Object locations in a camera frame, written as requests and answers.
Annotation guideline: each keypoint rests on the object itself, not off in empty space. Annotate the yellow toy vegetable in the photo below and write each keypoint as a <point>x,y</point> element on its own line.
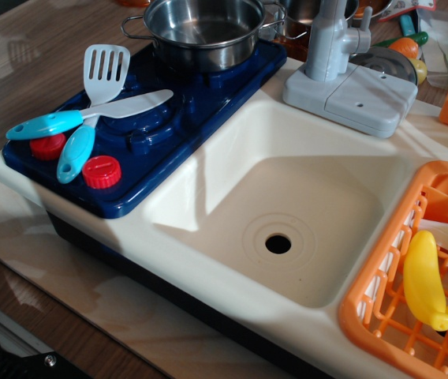
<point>421,70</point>

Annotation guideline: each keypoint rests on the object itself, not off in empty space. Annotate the left red stove knob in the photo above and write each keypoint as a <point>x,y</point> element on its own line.
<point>48,148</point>

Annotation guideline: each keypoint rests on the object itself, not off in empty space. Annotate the stainless steel pot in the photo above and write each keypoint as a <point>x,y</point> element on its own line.
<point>204,36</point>

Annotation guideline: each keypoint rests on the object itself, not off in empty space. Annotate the grey toy faucet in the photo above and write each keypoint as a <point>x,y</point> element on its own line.
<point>333,88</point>

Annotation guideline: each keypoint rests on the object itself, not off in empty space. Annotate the yellow toy banana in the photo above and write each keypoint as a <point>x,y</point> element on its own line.
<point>423,290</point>

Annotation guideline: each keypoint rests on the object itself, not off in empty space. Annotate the steel pot lid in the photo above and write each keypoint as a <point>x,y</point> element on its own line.
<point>386,61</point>

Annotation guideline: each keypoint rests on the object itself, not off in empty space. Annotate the blue toy stove top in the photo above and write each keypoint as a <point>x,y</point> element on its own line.
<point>151,145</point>

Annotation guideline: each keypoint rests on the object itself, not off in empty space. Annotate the red stove knob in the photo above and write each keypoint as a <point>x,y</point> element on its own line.
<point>102,172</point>
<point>48,148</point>

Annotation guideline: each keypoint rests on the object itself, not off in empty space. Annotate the orange toy carrot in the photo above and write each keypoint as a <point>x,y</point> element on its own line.
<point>406,46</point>

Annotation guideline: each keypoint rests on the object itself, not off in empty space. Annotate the orange dish rack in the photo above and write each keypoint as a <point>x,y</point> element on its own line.
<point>373,314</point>

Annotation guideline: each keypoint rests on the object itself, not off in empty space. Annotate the cream toy sink unit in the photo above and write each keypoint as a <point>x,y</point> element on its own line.
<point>265,227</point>

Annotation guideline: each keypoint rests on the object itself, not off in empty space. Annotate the right red stove knob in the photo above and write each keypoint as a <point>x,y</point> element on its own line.
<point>102,172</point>

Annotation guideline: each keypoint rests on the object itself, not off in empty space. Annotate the toy knife blue handle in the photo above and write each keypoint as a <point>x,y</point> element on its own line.
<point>61,121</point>

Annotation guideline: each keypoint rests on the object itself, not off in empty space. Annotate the toy spatula blue handle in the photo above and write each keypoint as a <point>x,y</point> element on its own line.
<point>105,70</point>

